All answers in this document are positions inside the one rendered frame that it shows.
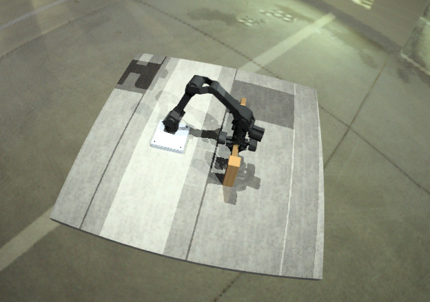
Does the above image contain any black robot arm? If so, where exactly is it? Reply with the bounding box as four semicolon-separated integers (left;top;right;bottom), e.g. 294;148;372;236
163;75;265;142

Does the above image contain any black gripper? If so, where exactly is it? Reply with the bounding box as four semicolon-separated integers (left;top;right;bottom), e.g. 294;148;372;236
217;131;257;152

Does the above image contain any tan wooden block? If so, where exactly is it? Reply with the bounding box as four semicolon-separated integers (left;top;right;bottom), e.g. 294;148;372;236
223;155;241;187

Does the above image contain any tan wooden board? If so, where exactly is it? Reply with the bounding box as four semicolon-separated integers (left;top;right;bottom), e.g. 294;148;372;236
231;98;246;157

